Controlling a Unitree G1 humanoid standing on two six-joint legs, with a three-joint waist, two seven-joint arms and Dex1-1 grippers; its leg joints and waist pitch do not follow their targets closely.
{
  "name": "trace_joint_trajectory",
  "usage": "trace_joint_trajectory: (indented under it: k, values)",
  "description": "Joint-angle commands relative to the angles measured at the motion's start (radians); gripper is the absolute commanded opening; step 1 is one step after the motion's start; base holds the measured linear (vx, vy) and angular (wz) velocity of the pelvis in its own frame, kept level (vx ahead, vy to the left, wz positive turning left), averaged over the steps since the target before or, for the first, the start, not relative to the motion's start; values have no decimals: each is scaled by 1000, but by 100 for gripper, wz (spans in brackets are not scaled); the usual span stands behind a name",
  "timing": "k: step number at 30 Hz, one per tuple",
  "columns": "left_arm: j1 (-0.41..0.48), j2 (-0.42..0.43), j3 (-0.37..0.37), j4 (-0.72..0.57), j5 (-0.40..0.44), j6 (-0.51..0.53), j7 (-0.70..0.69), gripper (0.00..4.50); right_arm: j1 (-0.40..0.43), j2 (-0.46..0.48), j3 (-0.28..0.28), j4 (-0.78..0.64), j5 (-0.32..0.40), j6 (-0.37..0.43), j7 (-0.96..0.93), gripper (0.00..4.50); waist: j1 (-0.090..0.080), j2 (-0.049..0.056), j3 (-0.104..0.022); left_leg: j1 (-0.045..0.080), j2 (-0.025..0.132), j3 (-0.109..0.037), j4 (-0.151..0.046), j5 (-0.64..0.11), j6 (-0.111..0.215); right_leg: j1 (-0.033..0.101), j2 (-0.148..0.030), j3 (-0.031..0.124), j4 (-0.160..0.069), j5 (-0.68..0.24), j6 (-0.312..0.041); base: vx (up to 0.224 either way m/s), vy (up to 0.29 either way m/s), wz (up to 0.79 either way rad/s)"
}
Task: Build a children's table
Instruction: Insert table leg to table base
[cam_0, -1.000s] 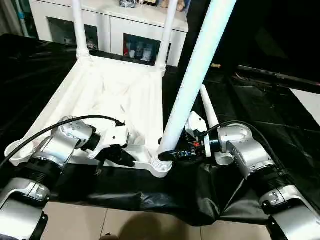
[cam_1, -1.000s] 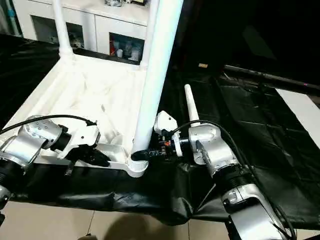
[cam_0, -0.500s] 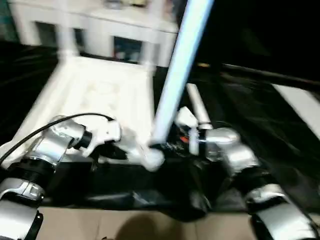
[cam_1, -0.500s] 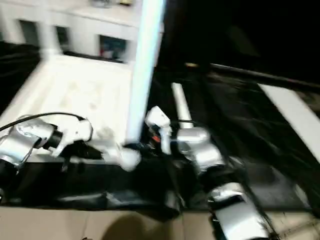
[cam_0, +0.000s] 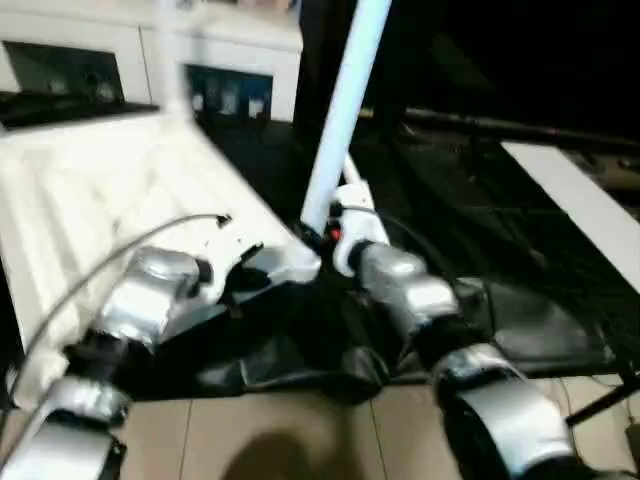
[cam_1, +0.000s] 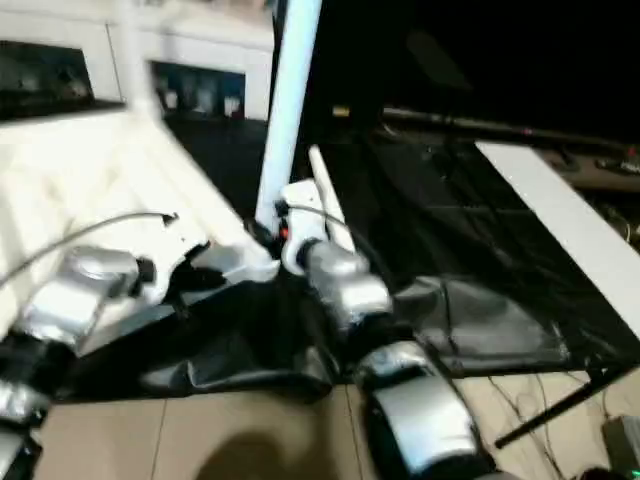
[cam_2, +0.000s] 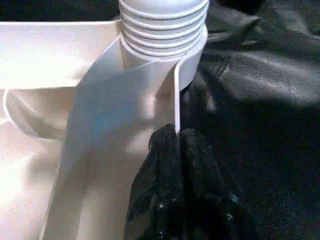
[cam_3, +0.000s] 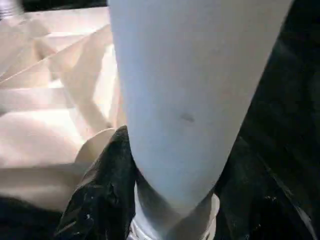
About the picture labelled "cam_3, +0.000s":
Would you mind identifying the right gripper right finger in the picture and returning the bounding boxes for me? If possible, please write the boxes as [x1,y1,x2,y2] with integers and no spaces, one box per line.
[214,139,320,240]

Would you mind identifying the white plastic table top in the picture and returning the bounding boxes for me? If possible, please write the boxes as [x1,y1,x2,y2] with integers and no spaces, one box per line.
[0,6,131,206]

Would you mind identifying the black plastic mat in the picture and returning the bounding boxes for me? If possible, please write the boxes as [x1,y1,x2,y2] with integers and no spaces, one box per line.
[0,0,320,240]

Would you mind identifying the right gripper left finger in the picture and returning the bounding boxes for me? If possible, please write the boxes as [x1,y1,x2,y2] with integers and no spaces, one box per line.
[53,125,138,240]

